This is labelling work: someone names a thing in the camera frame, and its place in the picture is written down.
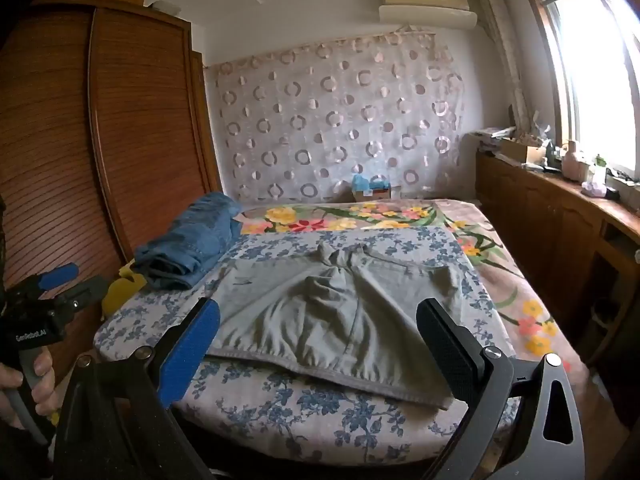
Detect pink jug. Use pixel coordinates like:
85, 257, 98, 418
561, 140, 591, 181

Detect wooden cabinet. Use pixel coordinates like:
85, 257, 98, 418
472, 132, 640, 366

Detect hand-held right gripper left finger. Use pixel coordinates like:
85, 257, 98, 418
52, 297, 222, 480

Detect patterned window curtain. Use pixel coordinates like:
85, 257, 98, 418
475, 0, 538, 131

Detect circle-patterned wall curtain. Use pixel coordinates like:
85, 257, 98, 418
202, 27, 466, 206

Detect pile of papers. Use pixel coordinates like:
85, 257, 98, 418
470, 125, 516, 148

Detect open cardboard box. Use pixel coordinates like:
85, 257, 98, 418
500, 137, 548, 166

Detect person's left hand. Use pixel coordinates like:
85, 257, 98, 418
0, 347, 60, 431

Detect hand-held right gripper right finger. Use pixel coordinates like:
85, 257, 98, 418
416, 297, 586, 480

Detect blue floral blanket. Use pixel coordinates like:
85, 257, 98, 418
92, 225, 521, 466

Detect wooden wardrobe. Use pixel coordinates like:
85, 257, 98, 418
0, 0, 223, 411

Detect bed with flowered sheet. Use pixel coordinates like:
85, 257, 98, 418
235, 197, 591, 376

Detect window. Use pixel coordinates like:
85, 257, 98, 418
517, 0, 640, 186

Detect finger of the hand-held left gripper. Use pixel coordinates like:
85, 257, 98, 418
7, 262, 80, 303
50, 280, 111, 318

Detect blue jeans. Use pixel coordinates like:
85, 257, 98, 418
131, 191, 246, 291

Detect grey pants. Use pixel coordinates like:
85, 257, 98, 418
204, 242, 473, 412

